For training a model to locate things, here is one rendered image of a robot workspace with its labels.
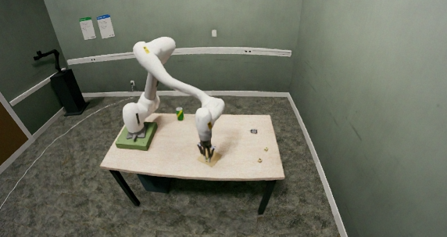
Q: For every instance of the beige flat mat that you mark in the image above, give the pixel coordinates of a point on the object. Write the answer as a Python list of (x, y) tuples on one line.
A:
[(213, 161)]

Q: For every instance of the green drink can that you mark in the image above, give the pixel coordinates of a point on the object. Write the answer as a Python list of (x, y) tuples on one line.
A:
[(180, 114)]

